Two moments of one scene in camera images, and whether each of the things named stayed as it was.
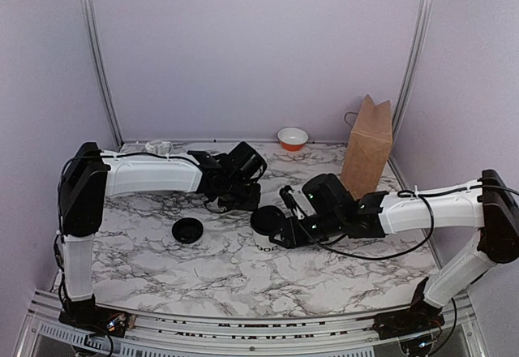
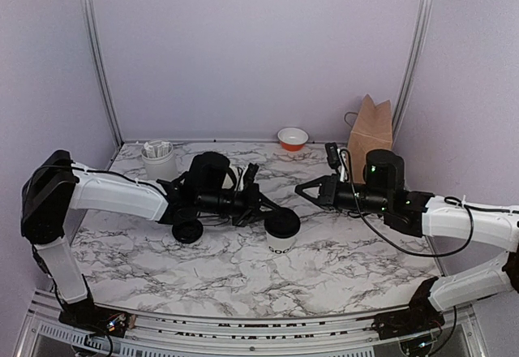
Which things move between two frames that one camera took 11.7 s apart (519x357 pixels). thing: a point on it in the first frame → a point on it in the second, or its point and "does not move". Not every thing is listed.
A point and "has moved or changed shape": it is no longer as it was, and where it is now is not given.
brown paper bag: x=368 y=148 does not move
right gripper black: x=291 y=237 → x=328 y=192
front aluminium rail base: x=152 y=334 does not move
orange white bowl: x=293 y=139 does not move
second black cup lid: x=187 y=230 does not move
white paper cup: x=263 y=243 has moved or changed shape
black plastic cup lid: x=268 y=220 has moved or changed shape
